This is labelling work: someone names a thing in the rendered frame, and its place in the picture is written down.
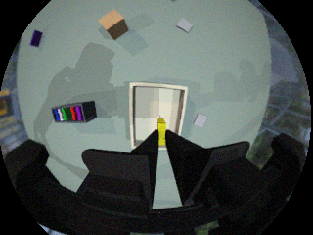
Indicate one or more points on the green fuse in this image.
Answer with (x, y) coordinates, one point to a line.
(67, 114)

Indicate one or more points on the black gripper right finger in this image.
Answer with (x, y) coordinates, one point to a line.
(191, 163)

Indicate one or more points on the white rectangular tray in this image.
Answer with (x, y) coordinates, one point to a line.
(150, 101)

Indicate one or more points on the small tan and brown cube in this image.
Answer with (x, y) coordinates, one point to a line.
(114, 23)

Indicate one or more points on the yellow fuse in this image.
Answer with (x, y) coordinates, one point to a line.
(161, 128)

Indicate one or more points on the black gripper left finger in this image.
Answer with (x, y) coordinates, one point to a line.
(140, 164)

